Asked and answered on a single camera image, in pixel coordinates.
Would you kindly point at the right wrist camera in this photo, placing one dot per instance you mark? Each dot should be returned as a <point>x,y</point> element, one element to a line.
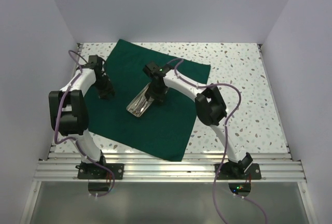
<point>152,70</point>

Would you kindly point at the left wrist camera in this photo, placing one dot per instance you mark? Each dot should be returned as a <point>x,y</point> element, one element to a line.
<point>96,63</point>

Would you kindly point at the green surgical cloth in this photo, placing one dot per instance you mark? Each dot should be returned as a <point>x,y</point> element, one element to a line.
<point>163,131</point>

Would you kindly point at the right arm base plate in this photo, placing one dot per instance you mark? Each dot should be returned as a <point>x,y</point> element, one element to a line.
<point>231,171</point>

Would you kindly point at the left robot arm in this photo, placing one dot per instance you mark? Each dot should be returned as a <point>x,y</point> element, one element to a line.
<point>69,114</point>

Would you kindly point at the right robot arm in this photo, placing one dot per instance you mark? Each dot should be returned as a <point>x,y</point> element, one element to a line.
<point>211,110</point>

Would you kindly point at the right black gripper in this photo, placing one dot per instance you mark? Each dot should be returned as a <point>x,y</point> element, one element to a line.
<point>160,97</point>

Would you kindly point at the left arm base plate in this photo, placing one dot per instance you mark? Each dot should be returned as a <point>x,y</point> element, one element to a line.
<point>91,171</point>

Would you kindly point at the steel scissors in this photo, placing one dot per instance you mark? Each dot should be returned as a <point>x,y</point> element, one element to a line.
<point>139,107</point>

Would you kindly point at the stainless steel tray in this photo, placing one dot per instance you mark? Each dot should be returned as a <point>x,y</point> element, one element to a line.
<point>140,96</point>

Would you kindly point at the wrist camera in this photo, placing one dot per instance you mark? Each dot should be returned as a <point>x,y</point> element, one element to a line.
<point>96,63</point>
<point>152,70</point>

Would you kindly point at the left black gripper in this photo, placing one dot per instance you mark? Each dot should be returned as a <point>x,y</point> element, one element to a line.
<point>102,94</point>

